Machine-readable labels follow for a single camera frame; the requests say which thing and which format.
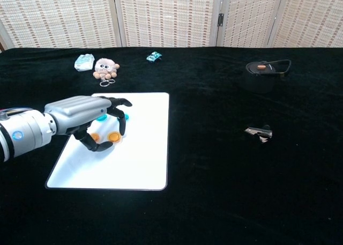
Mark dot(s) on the woven bamboo screen panel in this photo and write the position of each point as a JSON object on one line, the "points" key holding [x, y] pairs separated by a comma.
{"points": [[313, 14], [166, 14], [249, 14], [59, 14]]}

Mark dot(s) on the white rectangular board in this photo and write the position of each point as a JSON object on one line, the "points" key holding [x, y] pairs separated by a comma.
{"points": [[134, 164]]}

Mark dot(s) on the orange button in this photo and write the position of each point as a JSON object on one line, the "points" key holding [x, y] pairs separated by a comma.
{"points": [[114, 137], [95, 136]]}

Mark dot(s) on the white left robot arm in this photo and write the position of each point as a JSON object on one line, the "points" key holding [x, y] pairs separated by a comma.
{"points": [[26, 132]]}

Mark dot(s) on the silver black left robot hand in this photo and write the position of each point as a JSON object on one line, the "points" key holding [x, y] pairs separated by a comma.
{"points": [[77, 109]]}

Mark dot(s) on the black screen hinge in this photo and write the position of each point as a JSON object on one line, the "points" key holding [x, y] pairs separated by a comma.
{"points": [[220, 19]]}

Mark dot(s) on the silver black staple remover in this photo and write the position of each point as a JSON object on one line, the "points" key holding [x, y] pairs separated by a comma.
{"points": [[261, 132]]}

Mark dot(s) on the cyan button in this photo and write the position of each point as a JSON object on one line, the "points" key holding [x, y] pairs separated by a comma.
{"points": [[127, 117], [102, 119]]}

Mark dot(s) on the crumpled white blue packet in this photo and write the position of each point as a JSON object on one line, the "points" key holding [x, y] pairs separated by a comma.
{"points": [[83, 62]]}

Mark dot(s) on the black velvet tablecloth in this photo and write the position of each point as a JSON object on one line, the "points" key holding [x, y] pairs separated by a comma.
{"points": [[214, 175]]}

